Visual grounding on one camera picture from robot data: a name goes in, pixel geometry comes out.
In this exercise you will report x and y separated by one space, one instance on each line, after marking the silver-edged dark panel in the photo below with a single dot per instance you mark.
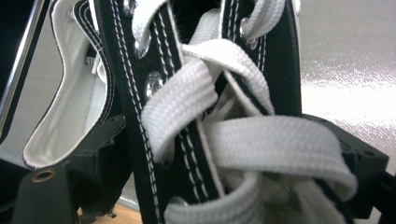
12 37

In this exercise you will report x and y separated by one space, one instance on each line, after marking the black canvas sneaker white sole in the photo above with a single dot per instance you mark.
281 77

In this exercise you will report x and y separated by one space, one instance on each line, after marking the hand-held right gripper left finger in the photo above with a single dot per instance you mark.
102 168

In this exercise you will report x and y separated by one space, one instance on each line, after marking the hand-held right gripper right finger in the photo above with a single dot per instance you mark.
365 168

